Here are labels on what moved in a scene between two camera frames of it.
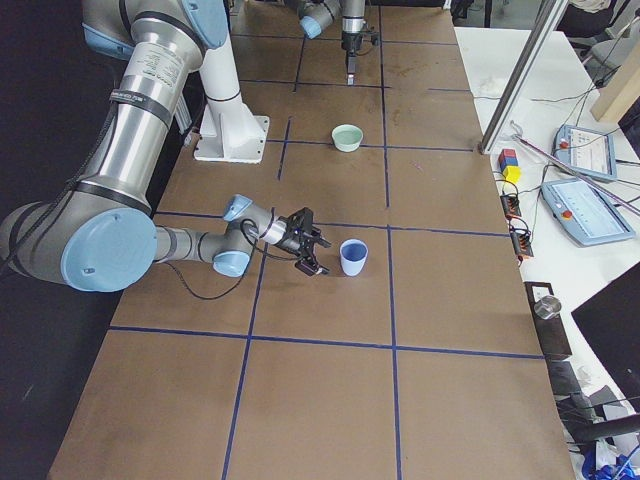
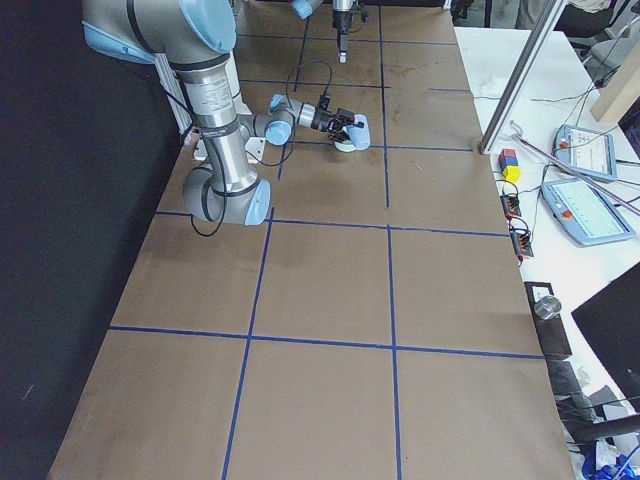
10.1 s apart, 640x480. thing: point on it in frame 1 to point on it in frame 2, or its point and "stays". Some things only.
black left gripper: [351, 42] to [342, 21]
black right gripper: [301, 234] to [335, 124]
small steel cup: [547, 307] stays
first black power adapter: [511, 206] stays
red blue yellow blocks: [509, 165] stays
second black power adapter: [521, 242] stays
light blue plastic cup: [353, 254] to [360, 135]
